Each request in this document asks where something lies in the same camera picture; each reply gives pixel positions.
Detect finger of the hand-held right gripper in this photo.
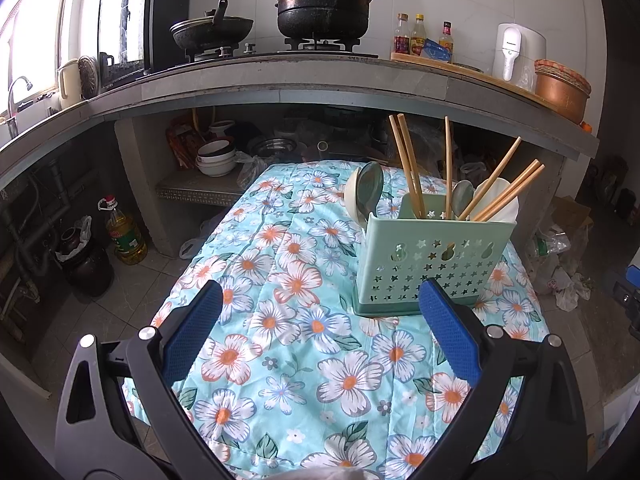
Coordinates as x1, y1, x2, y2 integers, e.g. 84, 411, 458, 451
612, 262, 640, 333

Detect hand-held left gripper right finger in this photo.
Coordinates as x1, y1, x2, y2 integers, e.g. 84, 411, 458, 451
417, 277, 588, 480

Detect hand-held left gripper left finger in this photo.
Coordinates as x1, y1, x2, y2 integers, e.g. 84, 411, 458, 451
55, 280, 236, 480

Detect green perforated utensil holder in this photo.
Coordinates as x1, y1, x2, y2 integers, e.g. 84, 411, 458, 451
352, 192, 518, 317

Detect metal spoon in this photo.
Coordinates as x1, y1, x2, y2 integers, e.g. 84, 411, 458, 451
356, 161, 385, 221
451, 180, 475, 221

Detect white shell-shaped spoon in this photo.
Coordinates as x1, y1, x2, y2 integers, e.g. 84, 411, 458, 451
470, 177, 520, 223

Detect bundle of bamboo chopsticks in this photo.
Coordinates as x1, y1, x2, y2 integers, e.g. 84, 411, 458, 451
389, 114, 546, 222

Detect cream plastic rice spoon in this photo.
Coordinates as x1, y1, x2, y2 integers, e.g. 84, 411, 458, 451
344, 166, 371, 223

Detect pile of plastic bags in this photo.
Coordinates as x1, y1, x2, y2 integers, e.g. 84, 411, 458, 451
530, 225, 593, 311

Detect floral blue blanket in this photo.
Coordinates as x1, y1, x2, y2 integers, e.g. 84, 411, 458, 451
122, 160, 551, 480

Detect white plastic bag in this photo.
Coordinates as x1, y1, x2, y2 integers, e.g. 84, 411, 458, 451
179, 212, 231, 260

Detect large cardboard box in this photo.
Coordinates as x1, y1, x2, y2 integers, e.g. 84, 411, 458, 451
550, 195, 593, 241

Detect cooking oil bottle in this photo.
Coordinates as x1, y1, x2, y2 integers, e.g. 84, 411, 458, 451
97, 197, 148, 265

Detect dark jar with plastic cover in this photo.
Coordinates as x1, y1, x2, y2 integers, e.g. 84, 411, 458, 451
54, 227, 115, 298

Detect crumpled plastic bag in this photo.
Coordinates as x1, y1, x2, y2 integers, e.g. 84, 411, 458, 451
235, 155, 273, 191

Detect stack of white bowls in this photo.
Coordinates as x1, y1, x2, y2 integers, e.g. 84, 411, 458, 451
195, 140, 237, 177

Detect red snack packets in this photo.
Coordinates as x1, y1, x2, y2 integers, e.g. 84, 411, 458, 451
166, 115, 201, 171

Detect drain pipes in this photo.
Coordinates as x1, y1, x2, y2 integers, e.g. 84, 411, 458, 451
0, 160, 91, 311

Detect steel basin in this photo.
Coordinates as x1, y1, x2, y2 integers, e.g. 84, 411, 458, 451
250, 136, 306, 161

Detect copper basin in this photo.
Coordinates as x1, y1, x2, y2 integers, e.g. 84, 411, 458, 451
534, 59, 592, 125

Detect woven basket tray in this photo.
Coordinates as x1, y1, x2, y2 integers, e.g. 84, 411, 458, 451
534, 59, 592, 92

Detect wooden board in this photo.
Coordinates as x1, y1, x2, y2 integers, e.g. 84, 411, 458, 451
390, 52, 551, 106

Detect brown round trivet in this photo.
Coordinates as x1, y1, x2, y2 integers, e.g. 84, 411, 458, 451
77, 55, 101, 100

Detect grey concrete kitchen counter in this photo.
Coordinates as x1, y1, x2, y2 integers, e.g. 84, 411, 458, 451
0, 52, 601, 201

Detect white kitchen appliance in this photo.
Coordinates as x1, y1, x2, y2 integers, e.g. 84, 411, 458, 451
492, 22, 547, 93

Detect cream jug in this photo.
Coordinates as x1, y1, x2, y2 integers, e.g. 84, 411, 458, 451
57, 58, 83, 110

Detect blue packet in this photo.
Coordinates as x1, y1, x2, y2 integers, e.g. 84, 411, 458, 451
421, 42, 453, 63

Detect black wok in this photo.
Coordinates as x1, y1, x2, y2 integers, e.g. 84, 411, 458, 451
170, 0, 255, 53

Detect metal faucet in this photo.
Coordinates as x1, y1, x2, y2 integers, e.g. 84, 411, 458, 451
6, 76, 33, 138

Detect dark sauce bottle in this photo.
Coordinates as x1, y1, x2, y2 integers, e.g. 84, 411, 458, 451
393, 13, 411, 56

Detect black glass-door cabinet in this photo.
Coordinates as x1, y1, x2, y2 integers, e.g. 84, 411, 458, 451
97, 0, 192, 78

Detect window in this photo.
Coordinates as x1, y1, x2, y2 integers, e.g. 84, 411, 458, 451
0, 0, 71, 111

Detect black stockpot with lid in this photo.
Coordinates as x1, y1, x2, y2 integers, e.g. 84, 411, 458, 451
274, 0, 383, 41

